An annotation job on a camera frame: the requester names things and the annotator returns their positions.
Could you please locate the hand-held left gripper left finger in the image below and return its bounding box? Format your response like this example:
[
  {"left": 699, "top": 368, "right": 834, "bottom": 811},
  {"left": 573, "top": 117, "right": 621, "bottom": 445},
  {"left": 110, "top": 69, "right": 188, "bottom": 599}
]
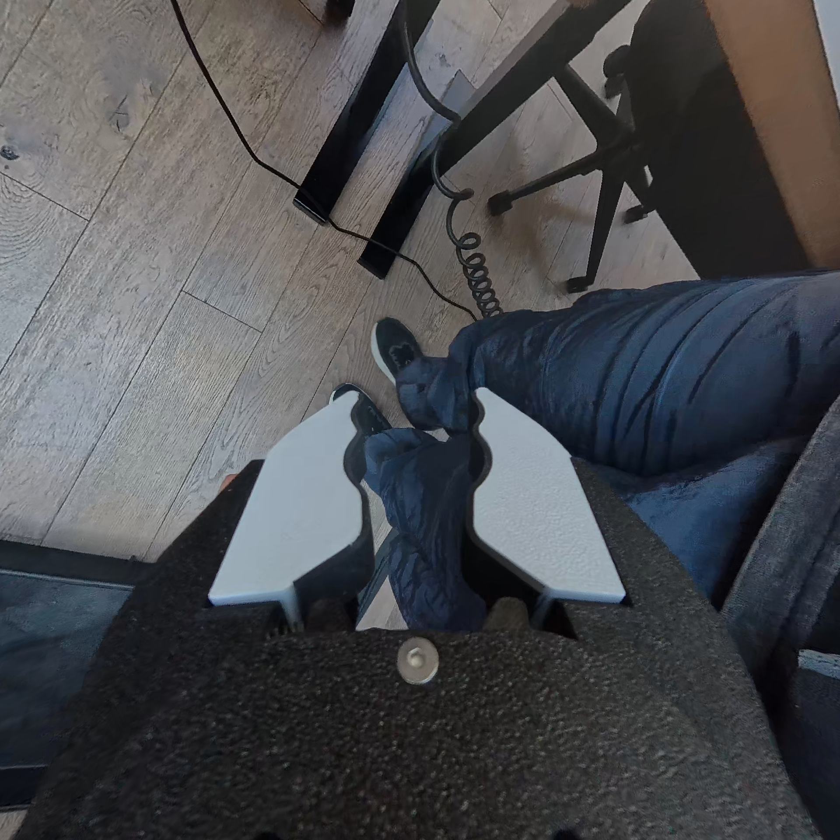
[{"left": 209, "top": 390, "right": 376, "bottom": 626}]

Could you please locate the black desk crossbeam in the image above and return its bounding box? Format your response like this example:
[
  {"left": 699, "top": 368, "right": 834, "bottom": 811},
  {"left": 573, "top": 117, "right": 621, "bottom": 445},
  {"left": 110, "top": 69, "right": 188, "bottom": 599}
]
[{"left": 433, "top": 0, "right": 634, "bottom": 165}]

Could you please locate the black office chair base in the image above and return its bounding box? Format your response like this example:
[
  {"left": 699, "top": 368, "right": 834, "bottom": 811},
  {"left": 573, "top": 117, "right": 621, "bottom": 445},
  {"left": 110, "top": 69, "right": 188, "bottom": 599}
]
[{"left": 487, "top": 0, "right": 811, "bottom": 294}]

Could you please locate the coiled black cable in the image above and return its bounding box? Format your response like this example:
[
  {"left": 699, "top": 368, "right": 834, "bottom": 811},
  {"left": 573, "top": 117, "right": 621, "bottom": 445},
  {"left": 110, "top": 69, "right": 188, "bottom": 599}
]
[{"left": 402, "top": 0, "right": 505, "bottom": 320}]

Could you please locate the black framed floor panel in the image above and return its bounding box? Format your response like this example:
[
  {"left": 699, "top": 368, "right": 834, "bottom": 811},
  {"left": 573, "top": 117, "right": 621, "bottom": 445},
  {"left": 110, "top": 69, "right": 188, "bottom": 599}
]
[{"left": 0, "top": 538, "right": 158, "bottom": 808}]

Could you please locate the person's left leg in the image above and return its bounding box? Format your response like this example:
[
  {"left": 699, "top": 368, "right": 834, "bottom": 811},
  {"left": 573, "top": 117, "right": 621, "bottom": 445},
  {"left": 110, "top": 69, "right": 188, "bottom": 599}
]
[{"left": 363, "top": 427, "right": 811, "bottom": 632}]

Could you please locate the brown wooden panel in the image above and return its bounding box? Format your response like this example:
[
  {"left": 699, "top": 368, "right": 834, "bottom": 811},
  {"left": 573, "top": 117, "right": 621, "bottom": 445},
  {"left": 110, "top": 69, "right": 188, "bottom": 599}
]
[{"left": 705, "top": 0, "right": 840, "bottom": 271}]

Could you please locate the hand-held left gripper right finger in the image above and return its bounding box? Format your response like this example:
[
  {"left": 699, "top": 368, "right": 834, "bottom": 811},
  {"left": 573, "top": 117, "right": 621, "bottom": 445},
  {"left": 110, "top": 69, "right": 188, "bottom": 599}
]
[{"left": 462, "top": 387, "right": 628, "bottom": 629}]

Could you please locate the person's right shoe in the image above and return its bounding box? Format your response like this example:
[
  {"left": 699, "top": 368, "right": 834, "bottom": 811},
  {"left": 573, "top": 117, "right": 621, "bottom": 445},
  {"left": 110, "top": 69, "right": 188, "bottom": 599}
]
[{"left": 371, "top": 317, "right": 427, "bottom": 388}]

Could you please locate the person's shoe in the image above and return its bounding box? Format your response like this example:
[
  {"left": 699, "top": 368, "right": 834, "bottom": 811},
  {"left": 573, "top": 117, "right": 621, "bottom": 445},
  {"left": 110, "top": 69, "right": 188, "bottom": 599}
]
[
  {"left": 328, "top": 382, "right": 395, "bottom": 434},
  {"left": 371, "top": 317, "right": 427, "bottom": 388}
]

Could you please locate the person's leg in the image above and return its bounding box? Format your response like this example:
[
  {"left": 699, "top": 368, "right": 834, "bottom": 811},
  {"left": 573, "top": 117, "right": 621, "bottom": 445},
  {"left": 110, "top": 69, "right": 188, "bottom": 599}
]
[
  {"left": 395, "top": 270, "right": 840, "bottom": 483},
  {"left": 363, "top": 427, "right": 811, "bottom": 632}
]

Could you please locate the person's left shoe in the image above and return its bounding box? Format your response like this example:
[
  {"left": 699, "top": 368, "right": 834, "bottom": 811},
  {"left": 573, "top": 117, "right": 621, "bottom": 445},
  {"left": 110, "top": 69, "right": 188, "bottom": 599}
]
[{"left": 328, "top": 382, "right": 395, "bottom": 434}]

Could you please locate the thin black cable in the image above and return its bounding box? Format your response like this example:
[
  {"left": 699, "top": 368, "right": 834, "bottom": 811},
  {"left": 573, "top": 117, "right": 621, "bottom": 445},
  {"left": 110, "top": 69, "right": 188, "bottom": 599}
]
[{"left": 169, "top": 0, "right": 483, "bottom": 324}]

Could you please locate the person's right leg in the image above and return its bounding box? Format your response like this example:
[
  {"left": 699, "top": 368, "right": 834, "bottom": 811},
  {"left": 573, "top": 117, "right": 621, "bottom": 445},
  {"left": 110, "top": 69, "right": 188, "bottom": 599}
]
[{"left": 395, "top": 270, "right": 840, "bottom": 483}]

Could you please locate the black metal desk foot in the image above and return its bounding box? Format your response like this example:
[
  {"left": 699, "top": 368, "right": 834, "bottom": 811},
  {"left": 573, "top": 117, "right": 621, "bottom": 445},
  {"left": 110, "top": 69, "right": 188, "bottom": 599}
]
[
  {"left": 293, "top": 0, "right": 442, "bottom": 227},
  {"left": 359, "top": 69, "right": 475, "bottom": 281}
]

